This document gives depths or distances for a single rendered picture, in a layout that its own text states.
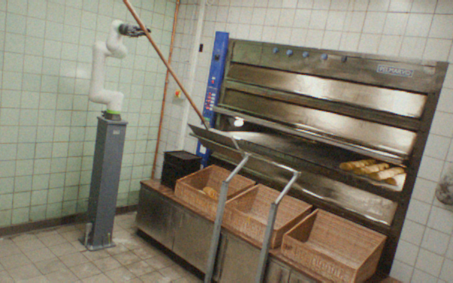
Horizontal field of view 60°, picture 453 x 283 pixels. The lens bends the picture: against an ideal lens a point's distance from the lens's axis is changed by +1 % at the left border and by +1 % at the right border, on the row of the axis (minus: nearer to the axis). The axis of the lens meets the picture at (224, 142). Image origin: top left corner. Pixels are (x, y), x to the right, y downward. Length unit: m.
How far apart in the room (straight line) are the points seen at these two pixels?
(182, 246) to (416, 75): 2.33
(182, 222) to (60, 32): 1.99
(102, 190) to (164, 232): 0.69
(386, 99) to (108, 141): 2.27
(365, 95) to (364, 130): 0.26
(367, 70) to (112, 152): 2.21
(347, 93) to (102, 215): 2.37
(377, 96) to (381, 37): 0.42
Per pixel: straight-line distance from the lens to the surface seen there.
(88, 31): 3.95
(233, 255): 3.21
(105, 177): 3.64
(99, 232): 3.84
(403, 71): 3.04
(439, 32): 3.00
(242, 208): 3.48
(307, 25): 3.41
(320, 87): 3.26
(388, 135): 3.04
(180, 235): 3.62
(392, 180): 3.21
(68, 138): 4.02
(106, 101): 3.54
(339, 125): 3.17
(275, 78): 3.50
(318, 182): 3.29
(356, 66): 3.17
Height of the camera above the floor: 1.83
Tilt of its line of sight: 11 degrees down
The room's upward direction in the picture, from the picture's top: 10 degrees clockwise
